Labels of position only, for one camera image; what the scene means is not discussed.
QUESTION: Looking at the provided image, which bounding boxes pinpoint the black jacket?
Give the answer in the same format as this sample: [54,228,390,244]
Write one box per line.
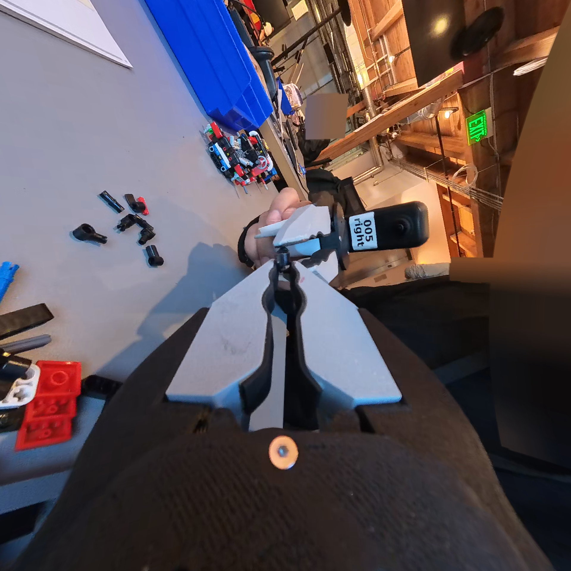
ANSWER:
[305,169,366,219]

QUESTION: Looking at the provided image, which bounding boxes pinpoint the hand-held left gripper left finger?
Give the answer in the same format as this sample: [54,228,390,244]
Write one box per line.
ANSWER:
[166,260,274,415]

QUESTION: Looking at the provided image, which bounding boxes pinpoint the blue plastic bin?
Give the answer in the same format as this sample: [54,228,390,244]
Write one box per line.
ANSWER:
[145,0,274,133]

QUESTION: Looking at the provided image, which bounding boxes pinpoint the pile of toy bricks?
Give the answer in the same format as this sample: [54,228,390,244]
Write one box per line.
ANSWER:
[0,261,123,452]

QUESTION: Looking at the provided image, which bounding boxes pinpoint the black connector brick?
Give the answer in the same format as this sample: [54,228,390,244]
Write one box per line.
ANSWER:
[273,250,299,308]

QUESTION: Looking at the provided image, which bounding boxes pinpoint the person's dark trousers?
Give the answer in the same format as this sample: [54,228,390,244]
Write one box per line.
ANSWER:
[341,274,500,469]

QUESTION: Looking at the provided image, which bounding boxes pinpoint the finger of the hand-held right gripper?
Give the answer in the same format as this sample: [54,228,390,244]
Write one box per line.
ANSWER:
[272,204,332,248]
[290,239,340,286]

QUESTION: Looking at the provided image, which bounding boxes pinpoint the grey desk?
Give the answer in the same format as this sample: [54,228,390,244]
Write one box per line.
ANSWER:
[0,0,313,518]

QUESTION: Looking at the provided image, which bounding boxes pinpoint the person's right hand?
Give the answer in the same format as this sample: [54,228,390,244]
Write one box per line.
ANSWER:
[247,187,313,270]

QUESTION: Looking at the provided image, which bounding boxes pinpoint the open instruction booklet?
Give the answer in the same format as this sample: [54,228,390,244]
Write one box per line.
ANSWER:
[0,0,134,69]

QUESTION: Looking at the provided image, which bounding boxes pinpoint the partly built toy car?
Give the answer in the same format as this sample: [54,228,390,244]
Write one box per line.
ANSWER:
[203,121,279,192]

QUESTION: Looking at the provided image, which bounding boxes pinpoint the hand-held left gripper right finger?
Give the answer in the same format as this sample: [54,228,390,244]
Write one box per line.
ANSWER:
[285,262,402,411]

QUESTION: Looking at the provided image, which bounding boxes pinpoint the round black speaker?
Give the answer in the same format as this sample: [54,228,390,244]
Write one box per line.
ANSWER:
[450,7,505,59]

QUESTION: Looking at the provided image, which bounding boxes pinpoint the large black screen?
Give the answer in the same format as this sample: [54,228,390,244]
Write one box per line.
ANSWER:
[401,0,467,87]

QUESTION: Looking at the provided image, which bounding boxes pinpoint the green exit sign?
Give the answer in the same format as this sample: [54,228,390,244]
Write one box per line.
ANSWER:
[466,108,493,145]

